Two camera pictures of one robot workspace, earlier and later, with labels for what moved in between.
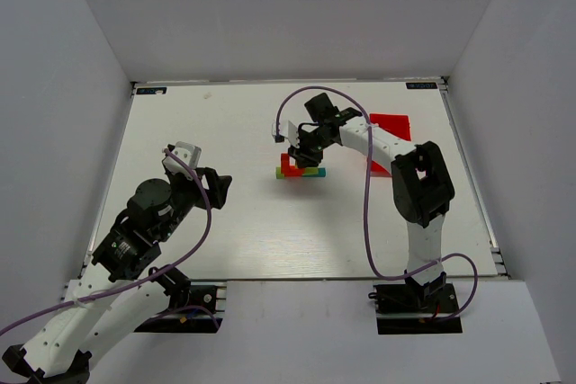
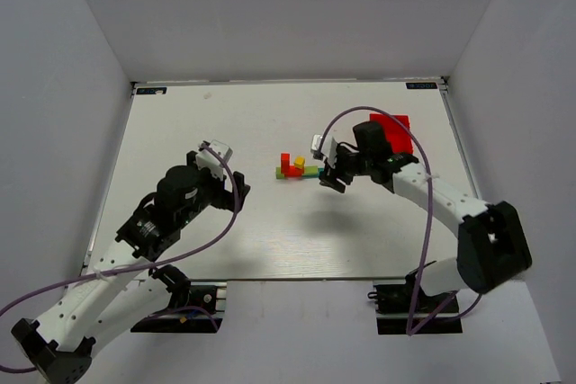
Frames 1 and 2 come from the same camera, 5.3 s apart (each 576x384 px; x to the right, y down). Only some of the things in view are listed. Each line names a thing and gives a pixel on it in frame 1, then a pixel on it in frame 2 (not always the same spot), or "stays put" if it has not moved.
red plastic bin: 396,124 stays put
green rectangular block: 310,172 stays put
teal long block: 321,173 stays put
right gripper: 304,152 → 341,171
